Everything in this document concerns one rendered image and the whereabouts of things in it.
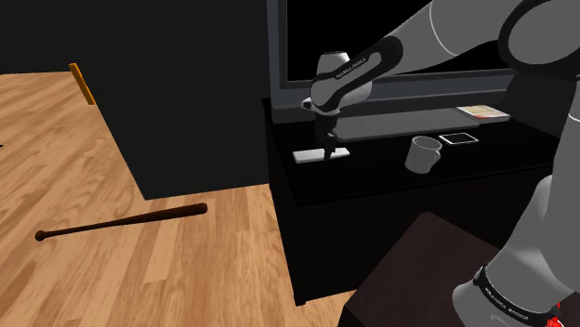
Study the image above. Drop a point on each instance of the brown wooden baseball bat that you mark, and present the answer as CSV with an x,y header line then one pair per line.
x,y
122,222

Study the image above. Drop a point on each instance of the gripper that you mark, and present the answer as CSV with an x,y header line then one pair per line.
x,y
327,129

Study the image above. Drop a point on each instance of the white-framed black tablet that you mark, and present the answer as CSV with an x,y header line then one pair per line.
x,y
458,138

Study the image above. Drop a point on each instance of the orange wooden board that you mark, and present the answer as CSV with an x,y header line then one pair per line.
x,y
82,83

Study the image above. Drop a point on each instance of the grey mug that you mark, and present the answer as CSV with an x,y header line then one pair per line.
x,y
423,155

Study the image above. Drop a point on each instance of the grey flat-screen television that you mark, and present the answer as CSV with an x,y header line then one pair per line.
x,y
408,97

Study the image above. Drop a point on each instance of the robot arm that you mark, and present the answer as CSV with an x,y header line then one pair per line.
x,y
475,31

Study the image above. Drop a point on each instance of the black television stand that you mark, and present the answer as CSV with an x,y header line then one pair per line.
x,y
362,213

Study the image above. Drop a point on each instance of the dark robot stand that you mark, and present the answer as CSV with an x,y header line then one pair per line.
x,y
417,276

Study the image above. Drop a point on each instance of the white flat remote control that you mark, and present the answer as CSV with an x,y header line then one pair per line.
x,y
308,156

